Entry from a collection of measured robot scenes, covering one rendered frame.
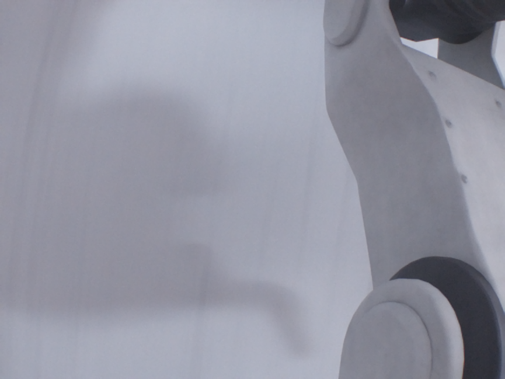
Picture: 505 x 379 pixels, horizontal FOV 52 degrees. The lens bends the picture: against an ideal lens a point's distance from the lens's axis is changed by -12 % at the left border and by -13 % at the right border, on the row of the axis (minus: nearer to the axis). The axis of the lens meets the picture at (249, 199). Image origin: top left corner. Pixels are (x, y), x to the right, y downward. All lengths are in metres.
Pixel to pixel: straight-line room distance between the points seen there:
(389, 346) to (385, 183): 0.15
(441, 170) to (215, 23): 0.32
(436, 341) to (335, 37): 0.27
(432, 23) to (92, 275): 0.41
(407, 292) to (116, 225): 0.32
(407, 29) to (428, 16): 0.05
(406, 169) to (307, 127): 0.23
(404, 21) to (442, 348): 0.31
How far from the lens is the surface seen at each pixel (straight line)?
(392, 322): 0.35
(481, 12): 0.48
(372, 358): 0.36
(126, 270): 0.58
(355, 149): 0.47
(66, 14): 0.60
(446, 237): 0.39
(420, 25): 0.53
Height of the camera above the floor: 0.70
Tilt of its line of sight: 2 degrees up
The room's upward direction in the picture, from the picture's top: 8 degrees clockwise
